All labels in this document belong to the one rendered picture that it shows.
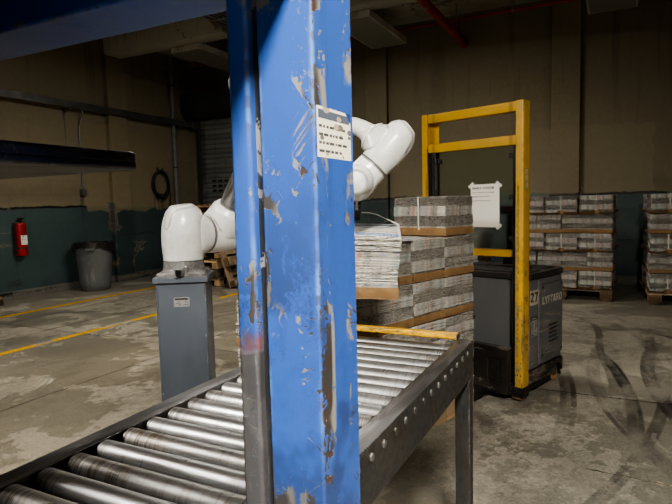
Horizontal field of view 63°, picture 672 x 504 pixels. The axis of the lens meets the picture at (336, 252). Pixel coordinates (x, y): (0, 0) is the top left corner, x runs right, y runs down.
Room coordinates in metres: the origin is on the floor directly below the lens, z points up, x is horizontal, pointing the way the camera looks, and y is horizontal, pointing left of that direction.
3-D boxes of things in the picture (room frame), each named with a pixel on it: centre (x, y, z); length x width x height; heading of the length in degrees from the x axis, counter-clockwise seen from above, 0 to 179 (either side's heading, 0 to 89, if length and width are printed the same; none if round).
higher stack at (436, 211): (3.32, -0.59, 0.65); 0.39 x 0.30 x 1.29; 44
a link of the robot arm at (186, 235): (2.16, 0.59, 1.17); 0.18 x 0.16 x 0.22; 145
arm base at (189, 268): (2.14, 0.60, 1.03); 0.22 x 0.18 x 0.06; 6
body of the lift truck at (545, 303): (3.88, -1.16, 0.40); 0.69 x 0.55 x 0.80; 44
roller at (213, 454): (1.03, 0.25, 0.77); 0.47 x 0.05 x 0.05; 63
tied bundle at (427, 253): (3.11, -0.38, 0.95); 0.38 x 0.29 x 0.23; 44
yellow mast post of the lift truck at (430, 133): (3.86, -0.67, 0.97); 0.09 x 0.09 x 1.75; 44
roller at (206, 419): (1.14, 0.19, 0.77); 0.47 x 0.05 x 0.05; 63
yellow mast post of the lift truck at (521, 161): (3.38, -1.13, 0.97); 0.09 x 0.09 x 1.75; 44
